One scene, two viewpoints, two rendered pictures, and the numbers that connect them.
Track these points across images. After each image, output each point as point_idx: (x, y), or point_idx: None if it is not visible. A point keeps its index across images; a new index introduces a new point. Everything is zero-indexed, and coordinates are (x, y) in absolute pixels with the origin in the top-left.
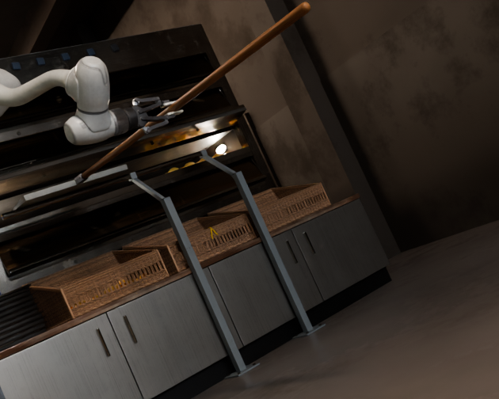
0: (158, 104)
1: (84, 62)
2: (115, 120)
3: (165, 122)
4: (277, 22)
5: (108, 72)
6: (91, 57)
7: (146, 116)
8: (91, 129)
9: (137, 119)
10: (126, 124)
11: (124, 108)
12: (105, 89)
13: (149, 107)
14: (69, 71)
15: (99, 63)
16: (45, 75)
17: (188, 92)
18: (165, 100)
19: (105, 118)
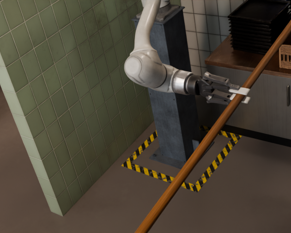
0: (223, 88)
1: (125, 65)
2: (172, 89)
3: (225, 102)
4: (134, 232)
5: (146, 76)
6: (134, 61)
7: (208, 93)
8: (151, 88)
9: (194, 94)
10: (183, 94)
11: (190, 79)
12: (144, 85)
13: (214, 86)
14: (134, 50)
15: (133, 73)
16: (136, 28)
17: (219, 116)
18: (233, 87)
19: (159, 89)
